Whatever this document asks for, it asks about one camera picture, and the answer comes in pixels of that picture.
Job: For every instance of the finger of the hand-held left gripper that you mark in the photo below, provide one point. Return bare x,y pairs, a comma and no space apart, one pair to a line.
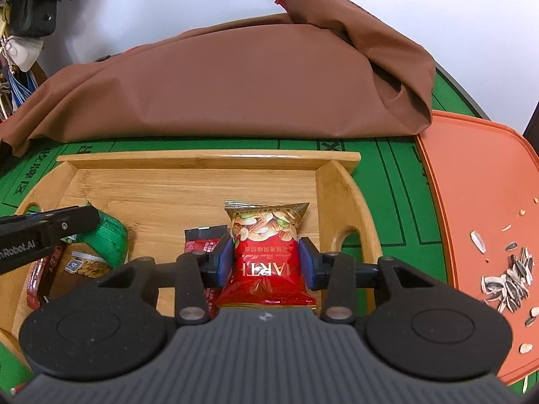
75,219

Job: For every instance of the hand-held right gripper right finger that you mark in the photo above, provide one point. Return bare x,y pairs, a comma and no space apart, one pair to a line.
307,265

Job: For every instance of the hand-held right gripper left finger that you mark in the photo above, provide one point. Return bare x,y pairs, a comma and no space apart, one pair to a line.
224,261

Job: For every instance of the red snack packet dark end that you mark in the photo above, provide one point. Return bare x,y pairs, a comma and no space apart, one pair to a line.
202,242

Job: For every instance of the green snack packet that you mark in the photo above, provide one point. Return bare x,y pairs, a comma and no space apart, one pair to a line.
109,235

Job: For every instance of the red mixed nuts packet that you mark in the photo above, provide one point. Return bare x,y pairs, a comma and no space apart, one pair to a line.
265,235

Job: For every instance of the wooden tray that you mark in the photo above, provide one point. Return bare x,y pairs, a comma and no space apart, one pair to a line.
168,193

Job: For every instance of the blue striped bag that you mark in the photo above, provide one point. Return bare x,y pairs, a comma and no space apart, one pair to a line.
19,88

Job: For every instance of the white handbag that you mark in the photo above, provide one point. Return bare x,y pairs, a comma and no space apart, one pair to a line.
21,52

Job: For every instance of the orange plastic tray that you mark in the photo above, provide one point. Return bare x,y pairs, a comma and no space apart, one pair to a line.
463,185

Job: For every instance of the brown cloth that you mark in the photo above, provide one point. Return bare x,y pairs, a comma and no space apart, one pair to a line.
231,84

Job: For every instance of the pile of sunflower seeds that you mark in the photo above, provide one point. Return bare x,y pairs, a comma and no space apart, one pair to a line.
511,286

